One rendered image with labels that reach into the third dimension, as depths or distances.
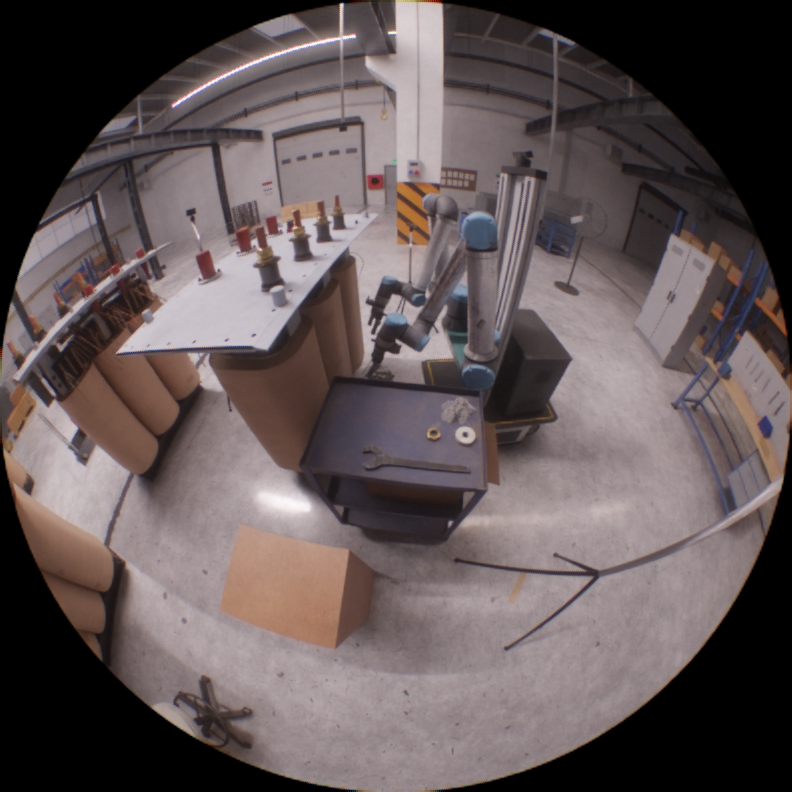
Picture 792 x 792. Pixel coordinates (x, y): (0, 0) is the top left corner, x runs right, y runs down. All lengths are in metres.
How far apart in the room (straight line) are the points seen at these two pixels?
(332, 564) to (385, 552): 0.94
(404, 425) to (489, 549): 1.10
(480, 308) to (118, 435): 2.44
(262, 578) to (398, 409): 0.77
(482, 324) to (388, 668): 1.82
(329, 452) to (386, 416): 0.26
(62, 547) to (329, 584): 2.02
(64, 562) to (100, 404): 1.17
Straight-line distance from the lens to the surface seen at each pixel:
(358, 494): 1.26
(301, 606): 0.80
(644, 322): 5.30
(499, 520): 1.85
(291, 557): 0.81
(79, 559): 2.45
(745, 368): 4.52
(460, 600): 1.72
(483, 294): 0.97
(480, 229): 0.89
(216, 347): 0.69
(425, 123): 6.23
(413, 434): 0.96
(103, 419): 2.28
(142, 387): 2.43
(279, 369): 1.03
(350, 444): 0.95
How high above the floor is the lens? 1.68
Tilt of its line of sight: 48 degrees down
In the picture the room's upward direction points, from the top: straight up
